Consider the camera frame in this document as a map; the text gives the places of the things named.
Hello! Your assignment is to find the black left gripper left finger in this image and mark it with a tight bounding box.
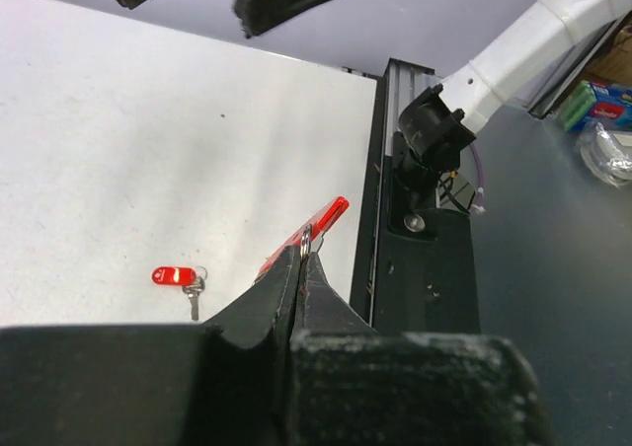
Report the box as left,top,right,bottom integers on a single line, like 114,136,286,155
1,247,302,445

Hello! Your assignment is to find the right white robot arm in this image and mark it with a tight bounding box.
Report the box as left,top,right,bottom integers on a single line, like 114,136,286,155
233,0,631,170

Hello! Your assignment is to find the aluminium frame rail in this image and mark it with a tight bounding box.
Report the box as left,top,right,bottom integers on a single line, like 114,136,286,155
383,58,438,157

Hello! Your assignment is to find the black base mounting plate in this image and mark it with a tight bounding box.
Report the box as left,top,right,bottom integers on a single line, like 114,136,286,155
351,74,481,334

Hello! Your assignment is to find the blue green product box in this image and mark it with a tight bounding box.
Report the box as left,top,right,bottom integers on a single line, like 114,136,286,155
557,80,631,132

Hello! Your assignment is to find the clear plastic bag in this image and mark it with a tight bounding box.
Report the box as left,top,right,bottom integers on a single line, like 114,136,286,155
577,119,631,187

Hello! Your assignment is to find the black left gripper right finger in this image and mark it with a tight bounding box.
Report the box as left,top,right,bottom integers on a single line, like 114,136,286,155
287,255,556,445

